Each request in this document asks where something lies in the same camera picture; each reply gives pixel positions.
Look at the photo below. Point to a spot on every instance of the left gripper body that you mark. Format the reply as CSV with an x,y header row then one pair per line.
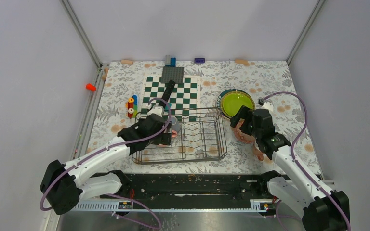
x,y
164,138

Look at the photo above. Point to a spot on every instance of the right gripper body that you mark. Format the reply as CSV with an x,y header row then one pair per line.
x,y
255,131

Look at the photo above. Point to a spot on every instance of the small pink mug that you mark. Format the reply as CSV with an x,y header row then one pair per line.
x,y
258,153

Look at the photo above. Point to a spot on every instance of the lime green plate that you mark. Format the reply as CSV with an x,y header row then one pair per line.
x,y
234,103

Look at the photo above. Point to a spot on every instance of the blue white patterned bowl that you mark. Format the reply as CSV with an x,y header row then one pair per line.
x,y
242,137

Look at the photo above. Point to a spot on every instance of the white plate green red rim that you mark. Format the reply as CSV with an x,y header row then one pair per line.
x,y
221,95

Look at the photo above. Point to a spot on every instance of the grey blue mug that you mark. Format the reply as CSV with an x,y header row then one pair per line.
x,y
175,126

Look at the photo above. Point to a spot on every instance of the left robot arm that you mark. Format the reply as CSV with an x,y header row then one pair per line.
x,y
65,184

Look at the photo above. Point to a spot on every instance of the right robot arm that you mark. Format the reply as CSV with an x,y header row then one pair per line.
x,y
317,204

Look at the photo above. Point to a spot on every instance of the large pink mug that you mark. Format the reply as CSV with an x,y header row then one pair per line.
x,y
173,135

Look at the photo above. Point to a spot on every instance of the teal block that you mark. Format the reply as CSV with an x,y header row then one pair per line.
x,y
167,107

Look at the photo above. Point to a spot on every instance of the green white chessboard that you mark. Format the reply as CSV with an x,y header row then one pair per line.
x,y
183,101

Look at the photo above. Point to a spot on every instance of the colourful toy block stack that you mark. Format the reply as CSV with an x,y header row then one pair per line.
x,y
131,106

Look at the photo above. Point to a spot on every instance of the right wooden cork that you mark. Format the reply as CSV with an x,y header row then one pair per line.
x,y
242,62

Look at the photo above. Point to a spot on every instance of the wooden cork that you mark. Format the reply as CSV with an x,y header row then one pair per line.
x,y
126,62
242,62

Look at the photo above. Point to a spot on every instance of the black microphone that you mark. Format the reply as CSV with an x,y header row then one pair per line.
x,y
169,87

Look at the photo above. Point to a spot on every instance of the grey building baseplate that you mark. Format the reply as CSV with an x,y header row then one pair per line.
x,y
175,74

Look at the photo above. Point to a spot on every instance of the purple toy brick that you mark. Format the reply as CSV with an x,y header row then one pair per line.
x,y
199,60

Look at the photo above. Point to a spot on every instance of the grey blue toy bricks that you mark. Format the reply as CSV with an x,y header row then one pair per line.
x,y
170,61

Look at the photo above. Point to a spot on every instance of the left wooden cork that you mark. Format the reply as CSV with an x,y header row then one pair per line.
x,y
126,62

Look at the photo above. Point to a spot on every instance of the orange cylinder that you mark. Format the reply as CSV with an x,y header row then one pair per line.
x,y
91,87

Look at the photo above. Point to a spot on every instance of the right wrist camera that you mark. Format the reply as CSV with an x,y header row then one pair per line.
x,y
265,105

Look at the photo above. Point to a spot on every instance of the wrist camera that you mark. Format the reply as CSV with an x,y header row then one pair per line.
x,y
265,105
155,110

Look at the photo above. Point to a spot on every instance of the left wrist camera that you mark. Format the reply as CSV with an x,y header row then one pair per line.
x,y
155,110

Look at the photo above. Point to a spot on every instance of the black wire dish rack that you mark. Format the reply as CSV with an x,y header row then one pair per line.
x,y
202,140

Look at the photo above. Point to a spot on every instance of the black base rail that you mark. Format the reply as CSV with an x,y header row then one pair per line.
x,y
185,193

